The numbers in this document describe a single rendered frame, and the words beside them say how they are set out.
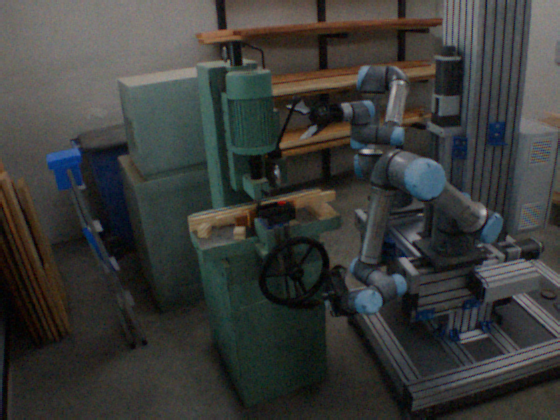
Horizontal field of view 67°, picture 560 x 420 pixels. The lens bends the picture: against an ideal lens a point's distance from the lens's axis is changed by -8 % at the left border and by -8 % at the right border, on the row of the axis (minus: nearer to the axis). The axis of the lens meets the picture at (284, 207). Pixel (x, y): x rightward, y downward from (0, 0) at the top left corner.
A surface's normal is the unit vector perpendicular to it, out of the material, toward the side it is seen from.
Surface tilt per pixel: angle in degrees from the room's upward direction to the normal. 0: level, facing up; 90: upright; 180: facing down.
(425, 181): 85
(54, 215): 90
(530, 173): 90
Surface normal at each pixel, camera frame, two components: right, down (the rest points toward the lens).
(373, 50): 0.46, 0.34
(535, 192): 0.22, 0.39
